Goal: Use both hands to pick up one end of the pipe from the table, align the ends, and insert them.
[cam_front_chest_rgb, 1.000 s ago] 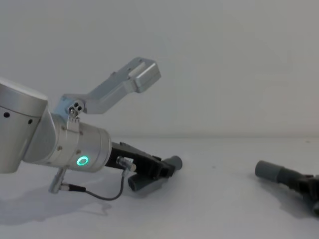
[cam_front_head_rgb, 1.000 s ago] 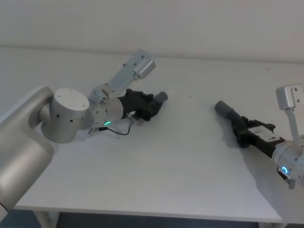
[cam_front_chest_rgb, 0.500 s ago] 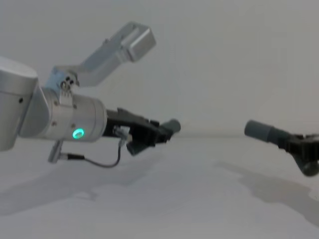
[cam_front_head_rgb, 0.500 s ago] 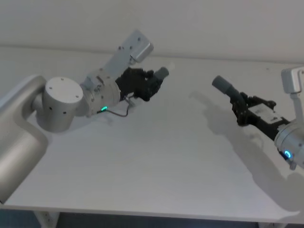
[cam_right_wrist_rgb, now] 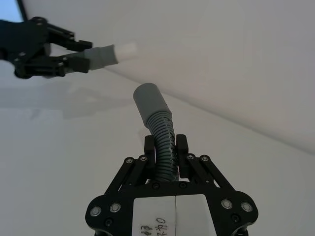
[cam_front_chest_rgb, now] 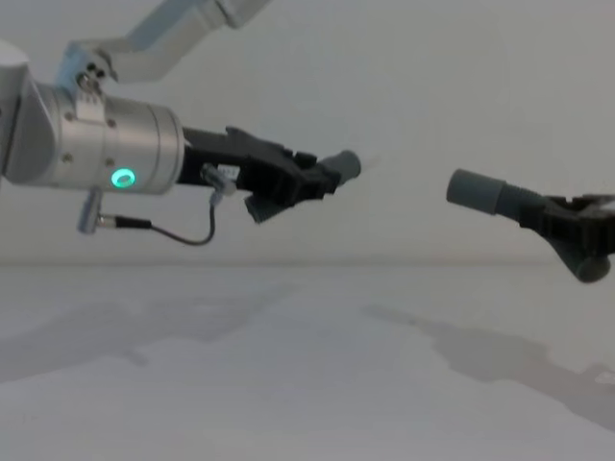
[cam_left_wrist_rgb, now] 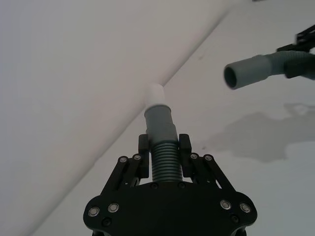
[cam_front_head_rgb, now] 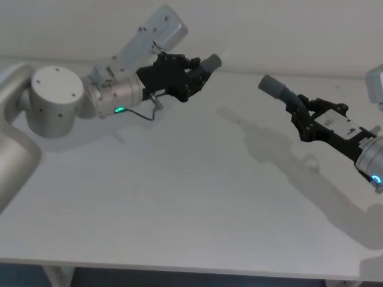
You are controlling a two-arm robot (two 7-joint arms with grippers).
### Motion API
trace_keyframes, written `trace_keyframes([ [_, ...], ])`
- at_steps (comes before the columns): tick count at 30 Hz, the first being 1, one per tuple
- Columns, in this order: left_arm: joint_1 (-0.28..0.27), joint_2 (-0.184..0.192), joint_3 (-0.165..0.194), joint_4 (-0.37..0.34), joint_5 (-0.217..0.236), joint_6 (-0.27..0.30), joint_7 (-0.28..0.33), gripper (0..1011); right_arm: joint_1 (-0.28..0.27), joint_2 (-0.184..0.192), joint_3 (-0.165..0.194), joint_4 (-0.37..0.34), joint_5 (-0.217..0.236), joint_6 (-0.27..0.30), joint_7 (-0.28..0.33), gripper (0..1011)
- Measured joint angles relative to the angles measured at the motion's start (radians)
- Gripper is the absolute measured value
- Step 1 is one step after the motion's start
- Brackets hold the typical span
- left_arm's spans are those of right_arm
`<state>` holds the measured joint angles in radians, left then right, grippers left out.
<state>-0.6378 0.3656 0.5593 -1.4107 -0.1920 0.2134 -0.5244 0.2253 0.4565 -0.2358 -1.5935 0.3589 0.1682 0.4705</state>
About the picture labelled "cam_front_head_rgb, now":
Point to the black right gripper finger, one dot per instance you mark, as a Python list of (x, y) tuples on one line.
[(323, 104), (300, 122)]

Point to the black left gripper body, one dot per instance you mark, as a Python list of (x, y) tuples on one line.
[(166, 77)]

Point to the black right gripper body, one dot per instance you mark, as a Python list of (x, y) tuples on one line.
[(338, 128)]

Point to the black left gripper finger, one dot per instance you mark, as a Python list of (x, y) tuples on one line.
[(200, 80), (193, 62)]

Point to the short straight grey tube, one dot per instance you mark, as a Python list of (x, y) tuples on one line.
[(212, 63)]

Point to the grey bent elbow tube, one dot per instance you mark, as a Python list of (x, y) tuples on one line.
[(279, 89)]

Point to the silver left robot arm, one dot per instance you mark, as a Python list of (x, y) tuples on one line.
[(57, 98)]

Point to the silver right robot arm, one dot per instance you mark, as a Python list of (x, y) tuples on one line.
[(372, 158)]

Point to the white table leg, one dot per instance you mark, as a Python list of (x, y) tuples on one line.
[(58, 276)]

